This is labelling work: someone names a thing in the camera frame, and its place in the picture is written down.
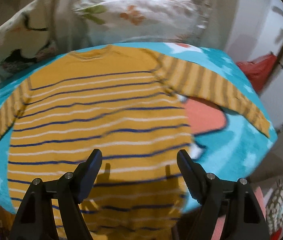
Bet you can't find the red plastic bag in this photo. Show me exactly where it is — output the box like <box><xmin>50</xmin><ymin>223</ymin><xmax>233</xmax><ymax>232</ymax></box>
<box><xmin>236</xmin><ymin>52</ymin><xmax>277</xmax><ymax>93</ymax></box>

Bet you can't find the white crane print pillow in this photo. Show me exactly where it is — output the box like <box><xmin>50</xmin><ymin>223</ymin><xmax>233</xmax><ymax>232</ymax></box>
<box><xmin>0</xmin><ymin>0</ymin><xmax>57</xmax><ymax>79</ymax></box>

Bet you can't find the mustard striped knit sweater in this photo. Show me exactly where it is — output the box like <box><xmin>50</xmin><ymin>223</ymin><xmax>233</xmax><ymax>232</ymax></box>
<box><xmin>0</xmin><ymin>44</ymin><xmax>273</xmax><ymax>239</ymax></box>

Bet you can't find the white floral satin pillow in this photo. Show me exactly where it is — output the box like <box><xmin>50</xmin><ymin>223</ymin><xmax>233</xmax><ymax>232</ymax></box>
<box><xmin>73</xmin><ymin>0</ymin><xmax>212</xmax><ymax>46</ymax></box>

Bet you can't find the turquoise star cartoon blanket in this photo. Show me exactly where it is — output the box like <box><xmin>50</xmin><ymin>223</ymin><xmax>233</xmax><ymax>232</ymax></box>
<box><xmin>0</xmin><ymin>42</ymin><xmax>278</xmax><ymax>212</ymax></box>

